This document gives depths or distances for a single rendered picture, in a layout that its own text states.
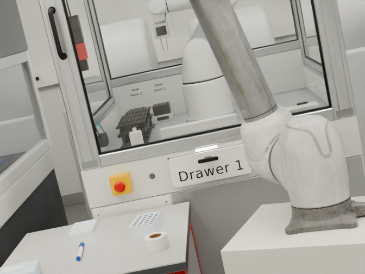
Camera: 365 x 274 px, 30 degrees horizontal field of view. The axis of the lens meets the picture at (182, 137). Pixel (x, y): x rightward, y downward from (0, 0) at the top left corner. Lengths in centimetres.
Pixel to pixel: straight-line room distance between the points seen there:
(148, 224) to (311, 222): 66
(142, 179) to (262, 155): 74
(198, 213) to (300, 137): 91
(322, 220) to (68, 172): 434
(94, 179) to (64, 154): 336
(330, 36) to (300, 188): 86
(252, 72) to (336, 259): 55
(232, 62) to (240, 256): 52
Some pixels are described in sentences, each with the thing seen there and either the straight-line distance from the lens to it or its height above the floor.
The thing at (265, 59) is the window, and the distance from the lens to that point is 246.
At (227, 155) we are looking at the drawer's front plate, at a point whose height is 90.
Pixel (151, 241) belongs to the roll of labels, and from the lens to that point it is 206.
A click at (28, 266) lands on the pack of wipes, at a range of 211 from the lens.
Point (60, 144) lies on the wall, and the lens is 588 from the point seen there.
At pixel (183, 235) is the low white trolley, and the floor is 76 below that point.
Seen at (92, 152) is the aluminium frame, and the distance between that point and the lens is 252.
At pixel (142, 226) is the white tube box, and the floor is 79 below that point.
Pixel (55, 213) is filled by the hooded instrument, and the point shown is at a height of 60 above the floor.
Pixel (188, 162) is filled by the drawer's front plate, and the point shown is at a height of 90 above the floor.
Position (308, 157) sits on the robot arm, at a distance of 171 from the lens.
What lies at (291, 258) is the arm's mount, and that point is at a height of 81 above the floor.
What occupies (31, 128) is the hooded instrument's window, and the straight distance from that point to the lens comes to 330.
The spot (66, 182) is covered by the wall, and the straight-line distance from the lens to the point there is 595.
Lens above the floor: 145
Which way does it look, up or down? 11 degrees down
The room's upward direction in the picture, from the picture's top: 12 degrees counter-clockwise
